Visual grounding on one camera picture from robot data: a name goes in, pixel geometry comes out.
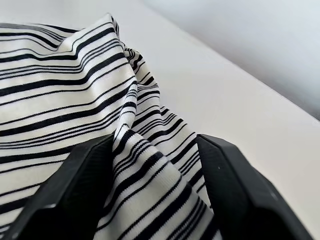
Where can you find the black and white striped T-shirt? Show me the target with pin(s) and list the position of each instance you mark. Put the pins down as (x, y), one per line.
(75, 100)

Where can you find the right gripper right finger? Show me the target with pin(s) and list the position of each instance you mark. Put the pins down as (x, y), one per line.
(240, 190)

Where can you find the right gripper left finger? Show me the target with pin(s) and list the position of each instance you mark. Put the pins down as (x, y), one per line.
(67, 192)

